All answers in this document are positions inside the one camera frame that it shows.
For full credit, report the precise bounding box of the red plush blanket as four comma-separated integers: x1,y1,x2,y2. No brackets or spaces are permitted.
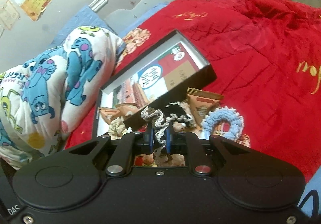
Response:
64,0,321,184

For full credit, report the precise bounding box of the white framed wall certificate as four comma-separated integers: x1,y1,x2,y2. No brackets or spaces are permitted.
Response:
0,0,20,30

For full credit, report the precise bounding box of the blue pillow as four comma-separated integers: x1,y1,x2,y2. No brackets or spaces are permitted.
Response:
48,6,116,48

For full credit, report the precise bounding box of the light blue crochet scrunchie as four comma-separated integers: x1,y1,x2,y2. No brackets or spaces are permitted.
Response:
201,106,244,141

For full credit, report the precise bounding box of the black white-trimmed scrunchie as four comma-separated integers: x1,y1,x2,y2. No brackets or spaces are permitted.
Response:
163,101,196,128

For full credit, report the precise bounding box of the brown triangular snack packet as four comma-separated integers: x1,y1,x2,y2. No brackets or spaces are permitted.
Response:
99,107,121,124
116,103,140,117
134,153,186,167
187,87,224,130

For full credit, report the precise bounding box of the cream crochet scrunchie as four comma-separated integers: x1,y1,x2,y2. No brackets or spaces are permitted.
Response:
108,117,132,140

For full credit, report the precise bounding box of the monster cartoon white quilt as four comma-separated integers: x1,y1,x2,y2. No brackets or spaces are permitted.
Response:
1,26,125,170

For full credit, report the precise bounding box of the white lace scrunchie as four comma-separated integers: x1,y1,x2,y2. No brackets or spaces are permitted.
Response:
140,106,170,156

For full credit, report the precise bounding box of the colourful history textbook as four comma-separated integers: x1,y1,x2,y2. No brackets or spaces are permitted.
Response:
113,41,202,108

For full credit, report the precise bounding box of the black shallow box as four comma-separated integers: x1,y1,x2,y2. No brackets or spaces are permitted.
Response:
92,29,218,139

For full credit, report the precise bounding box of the blue bed sheet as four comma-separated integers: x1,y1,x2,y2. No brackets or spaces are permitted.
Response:
299,168,321,217

